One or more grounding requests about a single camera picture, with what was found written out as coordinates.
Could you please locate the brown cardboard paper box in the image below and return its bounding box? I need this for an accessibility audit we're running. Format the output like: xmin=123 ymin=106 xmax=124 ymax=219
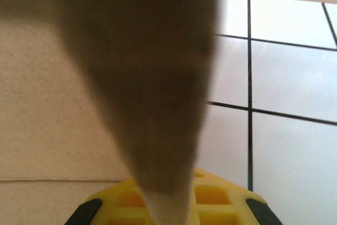
xmin=0 ymin=0 xmax=220 ymax=225

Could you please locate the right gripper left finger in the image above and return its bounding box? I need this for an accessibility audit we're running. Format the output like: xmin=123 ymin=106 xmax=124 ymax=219
xmin=64 ymin=177 xmax=156 ymax=225

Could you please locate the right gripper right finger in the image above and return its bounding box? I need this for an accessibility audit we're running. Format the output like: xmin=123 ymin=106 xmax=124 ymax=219
xmin=188 ymin=168 xmax=284 ymax=225

